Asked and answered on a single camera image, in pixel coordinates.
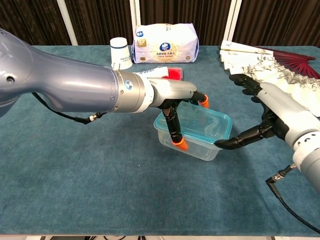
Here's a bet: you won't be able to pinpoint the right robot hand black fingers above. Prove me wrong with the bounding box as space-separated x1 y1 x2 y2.
214 73 320 153

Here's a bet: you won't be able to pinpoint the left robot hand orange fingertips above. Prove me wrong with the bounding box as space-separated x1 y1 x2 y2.
147 77 210 151

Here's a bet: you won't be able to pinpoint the blue container lid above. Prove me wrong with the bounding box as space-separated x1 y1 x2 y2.
153 100 233 146

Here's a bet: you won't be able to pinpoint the clear teal-rimmed plastic container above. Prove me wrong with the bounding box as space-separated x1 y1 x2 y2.
153 101 233 162

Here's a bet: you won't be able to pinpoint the red ink pad case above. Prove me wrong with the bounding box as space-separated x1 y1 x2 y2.
163 66 185 81

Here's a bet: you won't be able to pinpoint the white toothpaste tube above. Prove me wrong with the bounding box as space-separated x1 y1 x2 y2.
133 66 171 79

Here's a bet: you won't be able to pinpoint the white tissue pack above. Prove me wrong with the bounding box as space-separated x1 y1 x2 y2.
131 23 200 64

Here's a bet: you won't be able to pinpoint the paper folding fan red ribs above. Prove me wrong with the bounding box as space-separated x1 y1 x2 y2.
219 39 320 118

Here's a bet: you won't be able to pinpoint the white paper cup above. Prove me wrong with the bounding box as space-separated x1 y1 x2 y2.
109 37 134 70

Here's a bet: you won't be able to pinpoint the dark slatted partition panel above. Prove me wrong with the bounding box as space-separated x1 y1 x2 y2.
233 0 320 47
0 0 73 46
65 0 136 46
138 0 232 46

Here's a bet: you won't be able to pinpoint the teal table cloth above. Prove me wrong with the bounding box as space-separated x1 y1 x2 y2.
0 44 320 237

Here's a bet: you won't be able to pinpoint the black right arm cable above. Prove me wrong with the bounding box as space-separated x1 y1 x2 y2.
265 163 320 235

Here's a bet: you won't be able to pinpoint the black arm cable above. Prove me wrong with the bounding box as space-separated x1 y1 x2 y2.
31 92 108 125
265 163 320 235

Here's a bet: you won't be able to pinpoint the white partition post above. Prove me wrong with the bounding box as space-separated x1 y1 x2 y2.
223 0 243 46
129 0 141 46
56 0 79 46

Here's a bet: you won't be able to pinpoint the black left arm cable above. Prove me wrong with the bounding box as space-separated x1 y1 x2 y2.
31 92 108 125

